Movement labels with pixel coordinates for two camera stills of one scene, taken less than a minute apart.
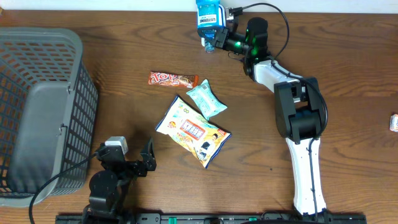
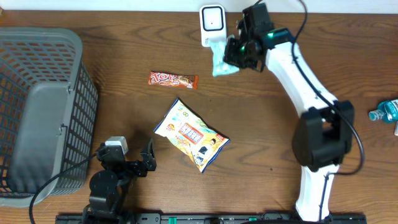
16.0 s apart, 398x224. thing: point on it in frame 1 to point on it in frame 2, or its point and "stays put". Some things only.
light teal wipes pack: x=204 y=96 to x=220 y=66
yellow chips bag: x=203 y=140 stays put
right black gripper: x=221 y=34 to x=229 y=56
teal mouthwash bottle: x=209 y=13 to x=387 y=111
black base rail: x=158 y=218 stays put
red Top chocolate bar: x=171 y=79 stays put
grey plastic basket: x=48 y=107 stays put
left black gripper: x=150 y=160 stays put
